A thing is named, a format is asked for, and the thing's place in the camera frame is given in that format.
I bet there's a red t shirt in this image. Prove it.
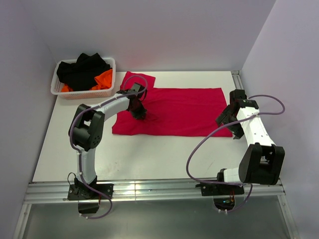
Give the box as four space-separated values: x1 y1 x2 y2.
112 72 226 137

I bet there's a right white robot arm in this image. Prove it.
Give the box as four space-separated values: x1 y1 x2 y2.
215 105 285 194

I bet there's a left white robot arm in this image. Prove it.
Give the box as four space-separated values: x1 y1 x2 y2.
69 94 147 199

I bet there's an orange t shirt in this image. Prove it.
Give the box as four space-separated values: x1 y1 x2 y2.
61 69 113 92

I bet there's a black t shirt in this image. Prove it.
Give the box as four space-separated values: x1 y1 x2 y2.
57 53 112 83

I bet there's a white plastic basket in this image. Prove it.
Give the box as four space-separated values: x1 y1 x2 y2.
50 57 116 100

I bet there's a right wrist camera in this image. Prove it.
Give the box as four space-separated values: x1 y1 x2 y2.
229 89 259 111

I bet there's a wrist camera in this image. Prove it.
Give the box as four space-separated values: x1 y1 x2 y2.
229 89 259 111
117 83 147 99

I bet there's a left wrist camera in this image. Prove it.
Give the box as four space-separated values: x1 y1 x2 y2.
117 83 147 99

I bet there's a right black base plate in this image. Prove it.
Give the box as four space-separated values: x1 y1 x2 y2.
196 183 245 196

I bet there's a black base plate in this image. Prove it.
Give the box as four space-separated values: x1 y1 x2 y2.
67 184 114 201
196 183 245 196

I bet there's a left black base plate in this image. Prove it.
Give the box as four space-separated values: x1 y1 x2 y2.
67 184 114 201

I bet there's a front aluminium rail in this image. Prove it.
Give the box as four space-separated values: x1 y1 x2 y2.
23 178 285 204

